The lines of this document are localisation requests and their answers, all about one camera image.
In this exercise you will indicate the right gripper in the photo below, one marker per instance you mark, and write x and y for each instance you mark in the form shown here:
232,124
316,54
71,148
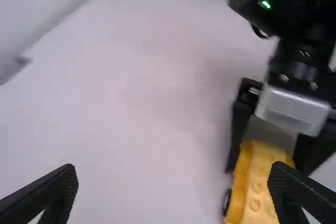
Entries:
249,93

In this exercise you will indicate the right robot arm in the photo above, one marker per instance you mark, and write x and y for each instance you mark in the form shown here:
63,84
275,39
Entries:
288,11

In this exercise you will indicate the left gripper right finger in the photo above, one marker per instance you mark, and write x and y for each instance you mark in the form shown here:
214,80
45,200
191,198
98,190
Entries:
283,184

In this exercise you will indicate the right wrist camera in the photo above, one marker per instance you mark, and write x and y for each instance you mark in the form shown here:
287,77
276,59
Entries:
288,108

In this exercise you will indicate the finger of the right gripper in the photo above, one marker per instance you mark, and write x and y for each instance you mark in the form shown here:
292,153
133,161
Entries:
315,153

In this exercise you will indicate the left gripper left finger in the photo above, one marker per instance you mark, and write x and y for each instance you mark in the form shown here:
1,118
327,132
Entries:
60,184

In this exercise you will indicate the yellow toy car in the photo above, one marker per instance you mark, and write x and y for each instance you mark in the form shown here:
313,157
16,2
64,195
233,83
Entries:
252,182

